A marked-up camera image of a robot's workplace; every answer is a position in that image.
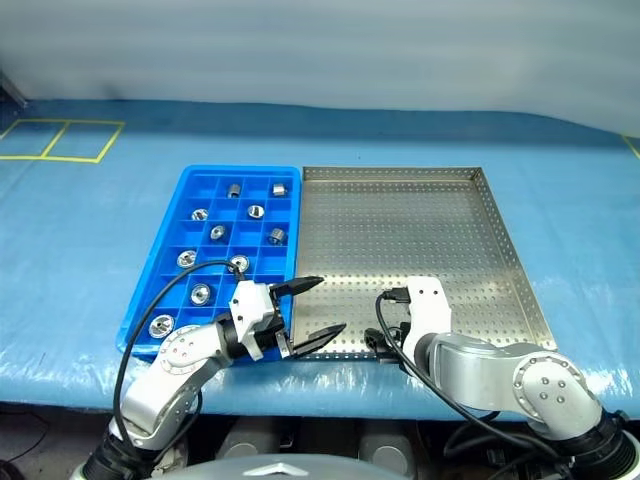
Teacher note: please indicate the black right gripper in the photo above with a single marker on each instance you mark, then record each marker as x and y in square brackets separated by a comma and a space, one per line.
[385, 347]

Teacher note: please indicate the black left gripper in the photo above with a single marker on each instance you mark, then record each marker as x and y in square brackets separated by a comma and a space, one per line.
[281, 335]

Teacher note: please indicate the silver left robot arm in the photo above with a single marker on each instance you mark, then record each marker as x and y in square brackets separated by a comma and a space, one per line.
[175, 360]

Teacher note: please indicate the perforated steel tray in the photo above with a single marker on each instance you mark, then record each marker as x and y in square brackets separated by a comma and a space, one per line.
[400, 230]

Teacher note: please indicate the blue compartment plastic tray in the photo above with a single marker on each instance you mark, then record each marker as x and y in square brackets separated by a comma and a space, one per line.
[165, 240]

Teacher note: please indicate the dark rounded grey shape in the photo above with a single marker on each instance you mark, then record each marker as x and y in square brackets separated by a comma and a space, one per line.
[385, 447]
[245, 440]

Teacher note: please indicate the grey robot torso with logo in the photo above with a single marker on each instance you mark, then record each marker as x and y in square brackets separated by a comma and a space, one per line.
[280, 470]

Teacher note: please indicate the blue plastic table cover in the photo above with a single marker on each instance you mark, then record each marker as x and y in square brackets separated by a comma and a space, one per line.
[75, 225]

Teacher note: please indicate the yellow tape strip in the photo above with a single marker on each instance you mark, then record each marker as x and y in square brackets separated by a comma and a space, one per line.
[632, 146]

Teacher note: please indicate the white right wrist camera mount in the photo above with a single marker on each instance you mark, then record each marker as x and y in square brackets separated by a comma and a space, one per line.
[430, 305]

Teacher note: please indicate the grey metal frame post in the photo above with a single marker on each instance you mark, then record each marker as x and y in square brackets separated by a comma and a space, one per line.
[12, 92]

